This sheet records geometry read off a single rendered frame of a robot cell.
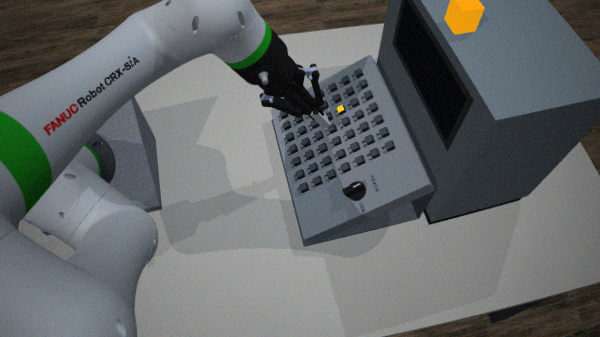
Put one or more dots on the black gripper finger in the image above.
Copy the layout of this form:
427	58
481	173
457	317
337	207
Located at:
313	103
291	104

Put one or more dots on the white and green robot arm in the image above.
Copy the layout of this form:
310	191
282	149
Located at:
45	123

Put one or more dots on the grey machine console with keypad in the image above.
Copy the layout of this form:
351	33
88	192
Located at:
491	112

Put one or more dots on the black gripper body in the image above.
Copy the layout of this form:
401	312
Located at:
283	79

